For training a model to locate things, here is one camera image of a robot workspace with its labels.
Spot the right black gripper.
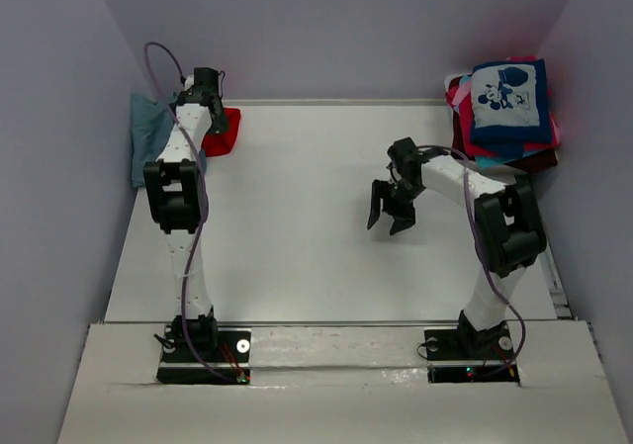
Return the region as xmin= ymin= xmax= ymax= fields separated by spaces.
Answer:
xmin=367 ymin=178 xmax=424 ymax=235

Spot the grey-blue t-shirt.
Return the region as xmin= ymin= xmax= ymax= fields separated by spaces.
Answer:
xmin=130 ymin=93 xmax=212 ymax=188

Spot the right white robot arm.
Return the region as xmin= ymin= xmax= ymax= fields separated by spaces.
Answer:
xmin=367 ymin=137 xmax=547 ymax=362

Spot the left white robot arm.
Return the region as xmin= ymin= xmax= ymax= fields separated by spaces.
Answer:
xmin=143 ymin=67 xmax=226 ymax=362

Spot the folded red t-shirt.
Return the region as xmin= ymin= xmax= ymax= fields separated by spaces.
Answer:
xmin=202 ymin=108 xmax=241 ymax=157

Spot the teal folded t-shirt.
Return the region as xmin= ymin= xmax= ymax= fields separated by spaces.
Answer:
xmin=475 ymin=150 xmax=529 ymax=169

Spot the pink folded t-shirt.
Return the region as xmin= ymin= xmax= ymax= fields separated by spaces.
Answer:
xmin=445 ymin=74 xmax=560 ymax=163

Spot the navy cartoon mouse t-shirt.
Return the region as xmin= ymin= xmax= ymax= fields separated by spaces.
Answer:
xmin=469 ymin=58 xmax=554 ymax=156

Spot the dark maroon folded t-shirt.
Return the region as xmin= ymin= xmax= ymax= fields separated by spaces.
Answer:
xmin=452 ymin=113 xmax=558 ymax=175

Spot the white foam front board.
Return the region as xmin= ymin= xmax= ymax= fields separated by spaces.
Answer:
xmin=59 ymin=321 xmax=627 ymax=443

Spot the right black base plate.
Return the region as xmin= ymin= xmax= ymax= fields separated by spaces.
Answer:
xmin=415 ymin=328 xmax=520 ymax=385

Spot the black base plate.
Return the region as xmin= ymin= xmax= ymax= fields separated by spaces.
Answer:
xmin=154 ymin=326 xmax=252 ymax=386
xmin=415 ymin=328 xmax=520 ymax=385

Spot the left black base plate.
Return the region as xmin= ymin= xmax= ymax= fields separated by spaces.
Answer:
xmin=154 ymin=326 xmax=252 ymax=386

